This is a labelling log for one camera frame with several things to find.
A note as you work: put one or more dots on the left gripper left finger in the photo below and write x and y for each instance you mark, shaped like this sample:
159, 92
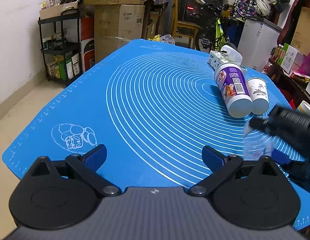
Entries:
84, 168

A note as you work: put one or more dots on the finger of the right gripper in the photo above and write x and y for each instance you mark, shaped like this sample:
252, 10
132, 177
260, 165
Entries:
279, 153
267, 126

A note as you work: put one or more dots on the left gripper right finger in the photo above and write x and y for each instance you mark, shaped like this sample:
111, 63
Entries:
223, 168

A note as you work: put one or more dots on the clear plastic cup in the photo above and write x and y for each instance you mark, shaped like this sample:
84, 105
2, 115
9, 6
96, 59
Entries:
256, 143

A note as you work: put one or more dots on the blue yellow paper cup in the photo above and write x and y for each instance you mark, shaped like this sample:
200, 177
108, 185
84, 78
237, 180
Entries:
304, 107

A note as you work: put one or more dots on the white printed paper cup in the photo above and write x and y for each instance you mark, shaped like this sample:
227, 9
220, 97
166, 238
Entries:
259, 95

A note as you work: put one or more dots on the purple white tall cup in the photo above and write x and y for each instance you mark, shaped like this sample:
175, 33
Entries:
232, 85

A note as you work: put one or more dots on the dark wooden side table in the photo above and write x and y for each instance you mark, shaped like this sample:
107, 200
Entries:
292, 90

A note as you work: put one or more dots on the white green product box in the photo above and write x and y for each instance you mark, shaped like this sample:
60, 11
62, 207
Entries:
287, 57

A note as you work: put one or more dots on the white tissue pack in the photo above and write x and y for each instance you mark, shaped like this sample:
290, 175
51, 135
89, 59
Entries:
227, 54

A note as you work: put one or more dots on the white chest freezer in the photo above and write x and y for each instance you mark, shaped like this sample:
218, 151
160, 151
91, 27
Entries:
256, 43

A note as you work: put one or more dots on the tall right cardboard box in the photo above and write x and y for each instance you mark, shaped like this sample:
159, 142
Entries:
301, 38

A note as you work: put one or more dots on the blue silicone baking mat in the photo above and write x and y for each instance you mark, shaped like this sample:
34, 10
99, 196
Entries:
154, 106

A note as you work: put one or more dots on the black green bicycle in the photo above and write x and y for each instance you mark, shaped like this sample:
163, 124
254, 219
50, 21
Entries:
212, 34

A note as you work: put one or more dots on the wooden chair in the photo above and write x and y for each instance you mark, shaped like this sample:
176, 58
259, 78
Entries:
176, 25

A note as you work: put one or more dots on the black metal shelf rack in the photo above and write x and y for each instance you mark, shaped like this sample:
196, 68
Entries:
61, 57

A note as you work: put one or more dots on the yellow jug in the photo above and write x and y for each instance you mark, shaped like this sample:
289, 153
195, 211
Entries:
156, 38

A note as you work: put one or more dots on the lower large cardboard box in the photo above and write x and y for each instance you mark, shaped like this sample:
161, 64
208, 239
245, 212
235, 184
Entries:
115, 26

